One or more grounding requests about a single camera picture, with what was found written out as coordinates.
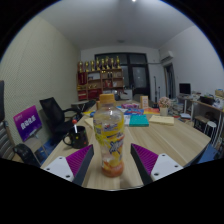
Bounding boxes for yellow-labelled clear drink bottle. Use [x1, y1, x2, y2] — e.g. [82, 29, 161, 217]
[92, 93, 126, 178]

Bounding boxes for small upright orange carton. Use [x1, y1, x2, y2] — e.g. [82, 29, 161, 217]
[139, 95, 150, 110]

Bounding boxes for white round stool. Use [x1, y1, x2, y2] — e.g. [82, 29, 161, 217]
[204, 120, 218, 138]

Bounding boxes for red-tipped stir stick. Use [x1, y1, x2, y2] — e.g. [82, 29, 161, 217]
[72, 119, 79, 134]

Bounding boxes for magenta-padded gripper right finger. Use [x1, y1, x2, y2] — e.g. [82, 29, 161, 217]
[129, 143, 185, 186]

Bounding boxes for grey striped chair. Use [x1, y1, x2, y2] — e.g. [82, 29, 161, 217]
[0, 79, 16, 161]

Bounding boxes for orange book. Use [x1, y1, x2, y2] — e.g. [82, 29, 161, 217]
[143, 107, 161, 115]

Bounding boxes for black dotted mug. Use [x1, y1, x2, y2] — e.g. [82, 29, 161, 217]
[62, 125, 89, 150]

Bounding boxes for white wall air conditioner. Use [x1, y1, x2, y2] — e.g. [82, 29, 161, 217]
[160, 50, 175, 63]

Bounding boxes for purple sign board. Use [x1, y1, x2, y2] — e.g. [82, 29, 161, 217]
[12, 105, 43, 143]

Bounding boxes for small white round table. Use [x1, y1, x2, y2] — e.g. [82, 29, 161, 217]
[70, 99, 91, 113]

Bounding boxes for tan notebook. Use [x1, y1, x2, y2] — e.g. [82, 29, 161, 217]
[83, 117, 95, 129]

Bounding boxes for pink flat box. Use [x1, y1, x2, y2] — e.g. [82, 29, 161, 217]
[121, 102, 140, 110]

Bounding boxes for teal book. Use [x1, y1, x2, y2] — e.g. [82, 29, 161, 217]
[128, 114, 150, 128]

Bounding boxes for white printed booklet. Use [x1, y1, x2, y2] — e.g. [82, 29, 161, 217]
[123, 114, 132, 127]

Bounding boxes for pink flowers in white pot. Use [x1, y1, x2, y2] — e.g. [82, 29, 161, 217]
[157, 96, 172, 117]

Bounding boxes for black-framed glass door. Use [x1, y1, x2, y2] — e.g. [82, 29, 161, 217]
[94, 52, 151, 98]

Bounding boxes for black office chair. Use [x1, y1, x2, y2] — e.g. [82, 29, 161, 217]
[39, 96, 84, 146]

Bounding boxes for blue snack packet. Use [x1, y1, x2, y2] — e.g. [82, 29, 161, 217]
[123, 108, 145, 116]

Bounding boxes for wooden side desk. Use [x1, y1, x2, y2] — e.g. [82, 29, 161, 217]
[191, 99, 224, 134]

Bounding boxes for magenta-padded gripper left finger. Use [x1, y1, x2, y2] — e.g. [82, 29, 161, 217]
[42, 143, 95, 187]

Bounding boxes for black computer monitor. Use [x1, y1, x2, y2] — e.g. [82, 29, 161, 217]
[178, 82, 192, 96]

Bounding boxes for wooden shelf unit with trophies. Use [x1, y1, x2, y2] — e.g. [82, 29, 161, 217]
[76, 55, 125, 102]

